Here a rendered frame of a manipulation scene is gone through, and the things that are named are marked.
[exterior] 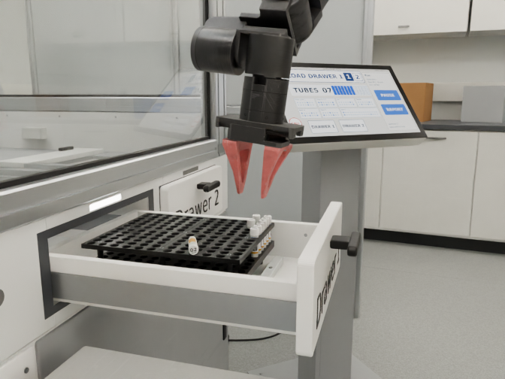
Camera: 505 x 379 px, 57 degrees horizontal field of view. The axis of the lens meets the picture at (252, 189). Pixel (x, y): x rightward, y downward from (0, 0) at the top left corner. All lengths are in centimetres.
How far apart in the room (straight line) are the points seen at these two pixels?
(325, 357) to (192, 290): 125
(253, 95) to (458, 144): 299
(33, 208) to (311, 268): 34
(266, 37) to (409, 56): 367
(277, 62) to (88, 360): 45
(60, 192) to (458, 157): 311
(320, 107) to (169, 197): 72
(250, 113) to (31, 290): 34
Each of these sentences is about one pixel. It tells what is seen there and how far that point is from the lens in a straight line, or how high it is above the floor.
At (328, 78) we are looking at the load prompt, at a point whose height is 115.
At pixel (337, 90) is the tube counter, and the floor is 111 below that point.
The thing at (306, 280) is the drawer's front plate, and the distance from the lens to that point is 49.
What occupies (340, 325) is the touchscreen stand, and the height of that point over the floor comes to 29.
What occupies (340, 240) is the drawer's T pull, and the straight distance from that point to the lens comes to 61.
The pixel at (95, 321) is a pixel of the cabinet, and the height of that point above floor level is 76.
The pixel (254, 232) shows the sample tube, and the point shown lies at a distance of 65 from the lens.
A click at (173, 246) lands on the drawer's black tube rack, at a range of 63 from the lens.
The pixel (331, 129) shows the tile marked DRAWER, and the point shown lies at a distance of 142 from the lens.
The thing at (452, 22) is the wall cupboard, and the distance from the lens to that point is 388.
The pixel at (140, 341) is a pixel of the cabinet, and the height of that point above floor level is 66.
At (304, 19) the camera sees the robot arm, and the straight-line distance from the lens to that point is 63.
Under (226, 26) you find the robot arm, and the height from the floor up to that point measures 118.
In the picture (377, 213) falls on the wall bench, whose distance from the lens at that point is 362.
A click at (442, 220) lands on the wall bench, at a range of 360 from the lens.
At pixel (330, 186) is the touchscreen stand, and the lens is 155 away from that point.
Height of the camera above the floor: 109
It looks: 11 degrees down
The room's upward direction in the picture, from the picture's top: straight up
